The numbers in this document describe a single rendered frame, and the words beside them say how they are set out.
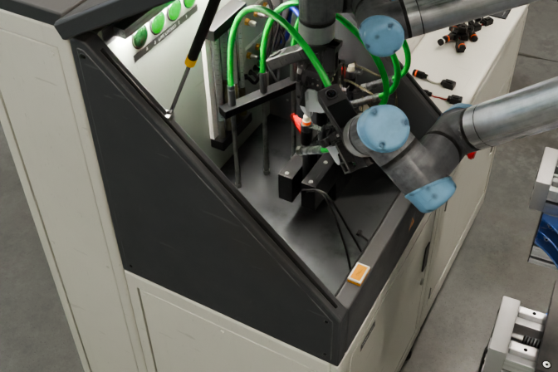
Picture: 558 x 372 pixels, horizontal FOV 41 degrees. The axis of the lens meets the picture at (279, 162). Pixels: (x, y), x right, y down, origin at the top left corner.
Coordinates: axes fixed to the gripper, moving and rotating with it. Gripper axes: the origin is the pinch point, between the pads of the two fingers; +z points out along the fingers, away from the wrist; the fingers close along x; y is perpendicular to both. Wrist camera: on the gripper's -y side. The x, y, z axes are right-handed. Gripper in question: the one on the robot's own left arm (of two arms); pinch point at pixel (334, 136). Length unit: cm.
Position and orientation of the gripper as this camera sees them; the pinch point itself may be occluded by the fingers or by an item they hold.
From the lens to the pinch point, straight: 152.5
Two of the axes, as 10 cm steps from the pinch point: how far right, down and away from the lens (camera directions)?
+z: -1.4, 0.6, 9.9
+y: 4.6, 8.9, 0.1
